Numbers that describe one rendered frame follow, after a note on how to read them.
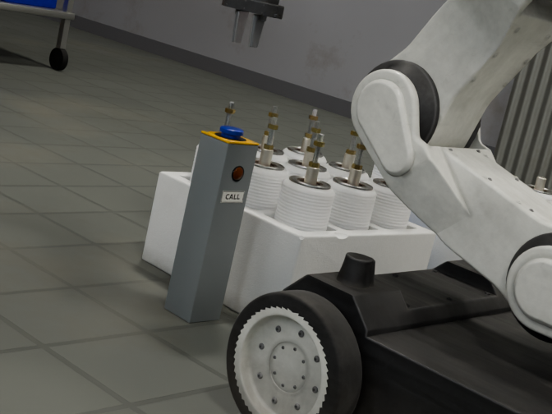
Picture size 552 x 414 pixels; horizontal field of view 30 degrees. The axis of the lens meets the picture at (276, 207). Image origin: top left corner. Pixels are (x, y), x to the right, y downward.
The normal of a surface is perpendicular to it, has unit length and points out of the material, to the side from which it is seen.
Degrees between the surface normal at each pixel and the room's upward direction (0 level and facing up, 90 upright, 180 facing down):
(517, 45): 120
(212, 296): 90
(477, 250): 90
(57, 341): 0
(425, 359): 0
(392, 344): 0
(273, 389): 90
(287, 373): 90
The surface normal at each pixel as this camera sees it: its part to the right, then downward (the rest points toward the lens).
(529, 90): -0.66, 0.01
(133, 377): 0.22, -0.95
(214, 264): 0.69, 0.30
